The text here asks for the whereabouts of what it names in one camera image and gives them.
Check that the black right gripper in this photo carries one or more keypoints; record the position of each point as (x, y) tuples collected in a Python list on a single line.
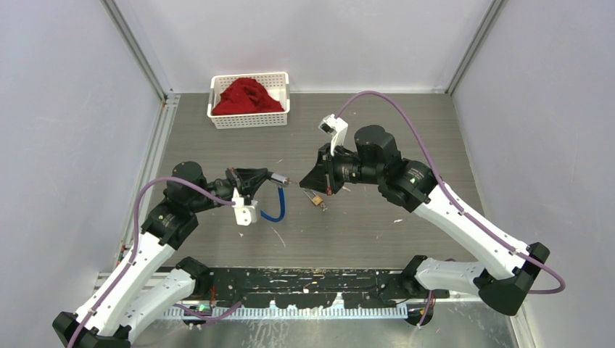
[(323, 176)]

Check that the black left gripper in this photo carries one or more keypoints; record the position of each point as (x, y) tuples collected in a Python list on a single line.
[(245, 180)]

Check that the brass padlock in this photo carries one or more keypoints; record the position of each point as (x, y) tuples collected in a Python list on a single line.
[(313, 197)]

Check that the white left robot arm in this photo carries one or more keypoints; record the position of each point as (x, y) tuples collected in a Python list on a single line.
[(119, 311)]

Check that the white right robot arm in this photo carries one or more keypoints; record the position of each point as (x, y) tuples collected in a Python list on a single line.
[(505, 268)]

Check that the red cloth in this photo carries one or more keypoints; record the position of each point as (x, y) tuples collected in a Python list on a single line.
[(246, 96)]

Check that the white perforated plastic basket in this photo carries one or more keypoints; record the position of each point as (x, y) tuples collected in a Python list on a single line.
[(276, 84)]

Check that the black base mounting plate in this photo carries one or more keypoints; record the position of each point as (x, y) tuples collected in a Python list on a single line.
[(305, 288)]

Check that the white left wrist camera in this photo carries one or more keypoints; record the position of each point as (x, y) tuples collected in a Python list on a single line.
[(246, 211)]

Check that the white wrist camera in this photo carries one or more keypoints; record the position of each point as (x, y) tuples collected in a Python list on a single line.
[(246, 211), (336, 128)]

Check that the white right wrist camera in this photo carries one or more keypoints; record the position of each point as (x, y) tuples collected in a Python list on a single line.
[(336, 128)]

